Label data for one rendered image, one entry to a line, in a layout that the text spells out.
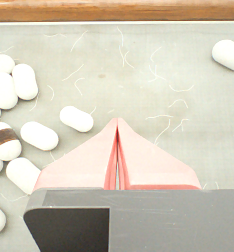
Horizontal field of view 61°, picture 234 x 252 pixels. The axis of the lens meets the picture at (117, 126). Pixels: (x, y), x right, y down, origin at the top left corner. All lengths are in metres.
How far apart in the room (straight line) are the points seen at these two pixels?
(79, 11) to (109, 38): 0.04
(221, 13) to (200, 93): 0.09
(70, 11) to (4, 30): 0.08
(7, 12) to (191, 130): 0.22
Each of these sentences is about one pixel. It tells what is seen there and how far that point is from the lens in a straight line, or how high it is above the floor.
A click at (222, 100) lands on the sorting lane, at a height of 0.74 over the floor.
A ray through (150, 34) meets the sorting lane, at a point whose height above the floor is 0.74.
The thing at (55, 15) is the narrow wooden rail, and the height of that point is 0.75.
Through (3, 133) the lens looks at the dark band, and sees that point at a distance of 0.20.
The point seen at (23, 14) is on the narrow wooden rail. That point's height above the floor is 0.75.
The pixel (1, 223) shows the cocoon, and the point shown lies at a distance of 0.20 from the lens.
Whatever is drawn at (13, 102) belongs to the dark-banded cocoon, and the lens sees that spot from 0.21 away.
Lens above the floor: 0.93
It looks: 77 degrees down
